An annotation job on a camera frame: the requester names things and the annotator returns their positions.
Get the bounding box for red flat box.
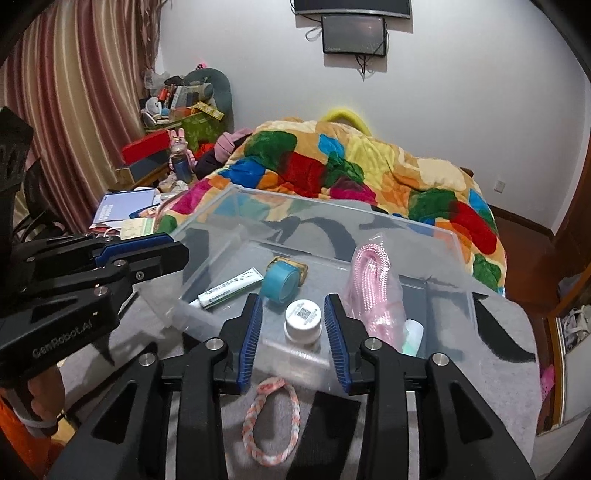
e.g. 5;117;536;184
122;128;171;165

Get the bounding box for yellow pillow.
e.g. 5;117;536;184
323;107;371;133

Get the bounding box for person's left hand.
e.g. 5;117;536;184
27;366;68;435

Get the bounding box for grey plush toy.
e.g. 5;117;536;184
184;68;234;131

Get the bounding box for clear plastic storage box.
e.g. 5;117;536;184
167;185;479;394

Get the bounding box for small white jar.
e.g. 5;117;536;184
283;299;323;350

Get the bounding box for black hanging cable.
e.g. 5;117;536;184
353;53;373;82

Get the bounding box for white shoes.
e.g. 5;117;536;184
560;306;591;352

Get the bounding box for white ointment tube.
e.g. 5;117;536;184
197;268;265;310

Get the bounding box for pink white braided hair tie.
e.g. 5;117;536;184
242;376;300;466

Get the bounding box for pink knitted hat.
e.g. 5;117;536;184
214;128;253;163

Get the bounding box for black wall television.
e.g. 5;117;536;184
290;0;412;20

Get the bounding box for mint green small tube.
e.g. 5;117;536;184
400;319;425;356

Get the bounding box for wooden wardrobe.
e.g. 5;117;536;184
534;152;591;437

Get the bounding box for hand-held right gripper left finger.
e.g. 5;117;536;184
46;293;264;480

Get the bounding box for blue tape roll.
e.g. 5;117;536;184
259;263;300;306

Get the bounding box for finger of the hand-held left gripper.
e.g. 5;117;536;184
18;241;191;297
16;232;175;268

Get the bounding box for pink cord in plastic bag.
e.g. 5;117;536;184
342;233;408;352

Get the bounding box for black wall-mounted box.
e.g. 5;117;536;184
321;14;388;56

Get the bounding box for person's left forearm orange sleeve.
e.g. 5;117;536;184
0;396;52;480

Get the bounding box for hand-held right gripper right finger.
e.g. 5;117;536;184
323;294;536;480

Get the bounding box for colourful patchwork blanket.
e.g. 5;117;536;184
154;119;507;297

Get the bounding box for green cardboard box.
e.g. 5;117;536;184
181;111;228;145

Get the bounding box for white notebook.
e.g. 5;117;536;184
91;191;156;228

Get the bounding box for blue bottle with bunny topper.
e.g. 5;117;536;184
169;130;195;184

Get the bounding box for striped pink curtain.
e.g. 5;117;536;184
0;0;163;237

